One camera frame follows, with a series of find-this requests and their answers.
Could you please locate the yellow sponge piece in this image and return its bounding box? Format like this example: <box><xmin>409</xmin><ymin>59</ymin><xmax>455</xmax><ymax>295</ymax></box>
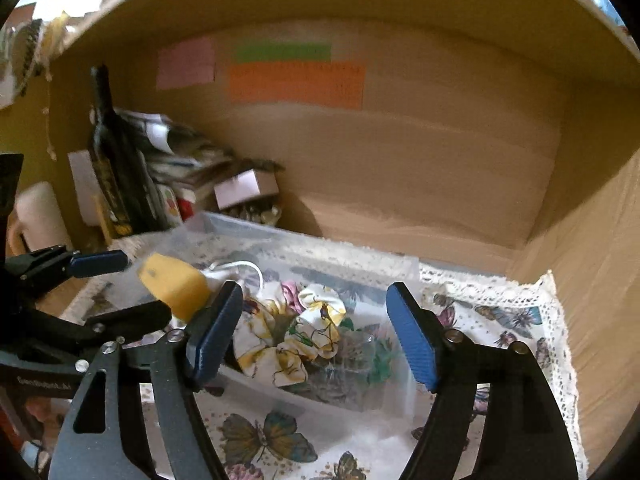
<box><xmin>138</xmin><ymin>252</ymin><xmax>210</xmax><ymax>323</ymax></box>

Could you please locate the floral yellow white scrunchie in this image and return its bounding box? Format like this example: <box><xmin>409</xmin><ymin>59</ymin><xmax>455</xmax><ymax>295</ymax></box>
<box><xmin>232</xmin><ymin>281</ymin><xmax>347</xmax><ymax>388</ymax></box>

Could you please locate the grey glitter scrunchie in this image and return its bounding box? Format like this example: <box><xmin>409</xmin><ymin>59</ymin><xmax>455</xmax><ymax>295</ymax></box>
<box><xmin>297</xmin><ymin>330</ymin><xmax>376</xmax><ymax>412</ymax></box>

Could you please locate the cream cylindrical case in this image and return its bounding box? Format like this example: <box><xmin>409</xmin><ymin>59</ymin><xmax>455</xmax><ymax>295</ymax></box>
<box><xmin>8</xmin><ymin>181</ymin><xmax>73</xmax><ymax>255</ymax></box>

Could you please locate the white handwritten note paper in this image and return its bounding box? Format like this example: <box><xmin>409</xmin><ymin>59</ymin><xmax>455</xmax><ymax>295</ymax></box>
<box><xmin>67</xmin><ymin>150</ymin><xmax>101</xmax><ymax>226</ymax></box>

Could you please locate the butterfly print lace cloth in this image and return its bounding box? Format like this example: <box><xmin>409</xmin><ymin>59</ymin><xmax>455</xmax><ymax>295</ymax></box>
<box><xmin>60</xmin><ymin>231</ymin><xmax>591</xmax><ymax>480</ymax></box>

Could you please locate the dark wine bottle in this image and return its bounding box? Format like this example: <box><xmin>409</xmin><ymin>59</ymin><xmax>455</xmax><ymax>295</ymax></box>
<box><xmin>89</xmin><ymin>64</ymin><xmax>156</xmax><ymax>236</ymax></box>

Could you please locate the stack of magazines and papers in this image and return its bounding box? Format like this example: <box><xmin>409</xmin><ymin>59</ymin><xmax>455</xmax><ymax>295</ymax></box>
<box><xmin>116</xmin><ymin>108</ymin><xmax>235</xmax><ymax>228</ymax></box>

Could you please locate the clear plastic storage bin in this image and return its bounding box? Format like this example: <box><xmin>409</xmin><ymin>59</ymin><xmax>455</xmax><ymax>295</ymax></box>
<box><xmin>98</xmin><ymin>210</ymin><xmax>424</xmax><ymax>416</ymax></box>

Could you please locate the small pink white box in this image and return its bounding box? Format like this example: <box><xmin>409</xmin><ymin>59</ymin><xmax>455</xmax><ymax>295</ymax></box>
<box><xmin>214</xmin><ymin>169</ymin><xmax>280</xmax><ymax>210</ymax></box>

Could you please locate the pink sticky note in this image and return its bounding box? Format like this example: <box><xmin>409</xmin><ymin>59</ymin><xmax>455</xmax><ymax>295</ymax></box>
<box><xmin>156</xmin><ymin>36</ymin><xmax>215</xmax><ymax>90</ymax></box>

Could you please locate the orange sticky note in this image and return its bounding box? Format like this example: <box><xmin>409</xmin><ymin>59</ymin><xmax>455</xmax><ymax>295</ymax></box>
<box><xmin>229</xmin><ymin>61</ymin><xmax>367</xmax><ymax>110</ymax></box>

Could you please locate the green sticky note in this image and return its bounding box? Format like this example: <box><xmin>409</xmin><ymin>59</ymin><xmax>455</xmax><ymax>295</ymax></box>
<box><xmin>234</xmin><ymin>41</ymin><xmax>332</xmax><ymax>64</ymax></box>

